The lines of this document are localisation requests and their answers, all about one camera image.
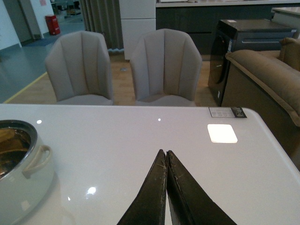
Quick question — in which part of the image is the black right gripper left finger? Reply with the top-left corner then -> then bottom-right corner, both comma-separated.
118,150 -> 167,225

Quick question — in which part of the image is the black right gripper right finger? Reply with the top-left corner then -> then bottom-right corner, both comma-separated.
166,150 -> 236,225

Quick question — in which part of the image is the white electric cooking pot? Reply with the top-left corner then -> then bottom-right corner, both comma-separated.
0,120 -> 54,225

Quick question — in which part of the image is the black white table sticker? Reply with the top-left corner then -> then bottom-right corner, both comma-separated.
209,107 -> 247,118

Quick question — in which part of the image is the right beige upholstered chair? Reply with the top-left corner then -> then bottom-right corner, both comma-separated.
130,29 -> 202,107

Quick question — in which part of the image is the beige upholstered chair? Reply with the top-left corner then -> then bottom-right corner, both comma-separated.
130,29 -> 202,107
45,31 -> 114,105

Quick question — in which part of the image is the brown sofa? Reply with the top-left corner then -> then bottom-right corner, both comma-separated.
221,37 -> 300,167

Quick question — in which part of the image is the left beige upholstered chair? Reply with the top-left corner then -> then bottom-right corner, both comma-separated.
45,31 -> 114,105

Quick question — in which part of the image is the black washing machine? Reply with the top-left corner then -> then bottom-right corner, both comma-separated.
207,19 -> 297,107

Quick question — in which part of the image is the dark kitchen counter cabinet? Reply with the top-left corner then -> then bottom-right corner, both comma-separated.
156,0 -> 300,60

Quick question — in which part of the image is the white pillar cabinet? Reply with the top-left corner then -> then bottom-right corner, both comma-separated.
119,0 -> 156,60

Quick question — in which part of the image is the grey green curtain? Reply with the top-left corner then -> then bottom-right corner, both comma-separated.
80,0 -> 124,50

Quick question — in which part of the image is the red fire extinguisher box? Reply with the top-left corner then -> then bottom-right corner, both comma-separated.
45,15 -> 60,36

